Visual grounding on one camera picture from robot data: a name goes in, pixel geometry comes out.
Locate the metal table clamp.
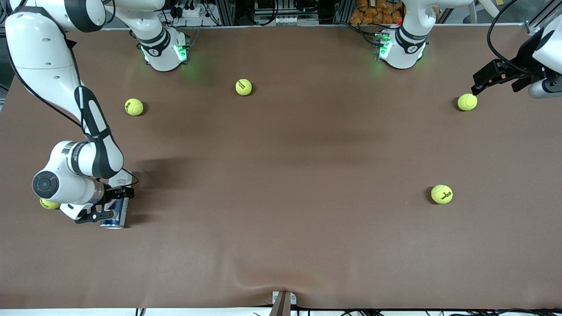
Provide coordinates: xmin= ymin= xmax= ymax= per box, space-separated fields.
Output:
xmin=272 ymin=291 xmax=297 ymax=316

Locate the aluminium frame post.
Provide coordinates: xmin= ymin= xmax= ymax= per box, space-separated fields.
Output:
xmin=526 ymin=0 xmax=562 ymax=36
xmin=216 ymin=0 xmax=236 ymax=27
xmin=334 ymin=0 xmax=354 ymax=25

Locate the white blue tennis ball can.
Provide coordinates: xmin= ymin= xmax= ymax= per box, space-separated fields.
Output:
xmin=99 ymin=169 xmax=133 ymax=230

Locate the long white power strip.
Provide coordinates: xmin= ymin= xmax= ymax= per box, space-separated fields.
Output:
xmin=254 ymin=15 xmax=320 ymax=26

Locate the small white power strip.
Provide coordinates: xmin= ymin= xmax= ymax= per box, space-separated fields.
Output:
xmin=173 ymin=4 xmax=201 ymax=18

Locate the orange packaged items pile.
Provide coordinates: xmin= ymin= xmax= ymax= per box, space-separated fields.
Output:
xmin=350 ymin=0 xmax=403 ymax=25

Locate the brown table mat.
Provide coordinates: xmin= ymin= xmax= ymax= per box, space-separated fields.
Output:
xmin=0 ymin=24 xmax=562 ymax=310

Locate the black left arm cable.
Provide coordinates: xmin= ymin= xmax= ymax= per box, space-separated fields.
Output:
xmin=486 ymin=0 xmax=530 ymax=67

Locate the white angled bar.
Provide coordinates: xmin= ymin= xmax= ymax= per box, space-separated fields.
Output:
xmin=476 ymin=0 xmax=502 ymax=18

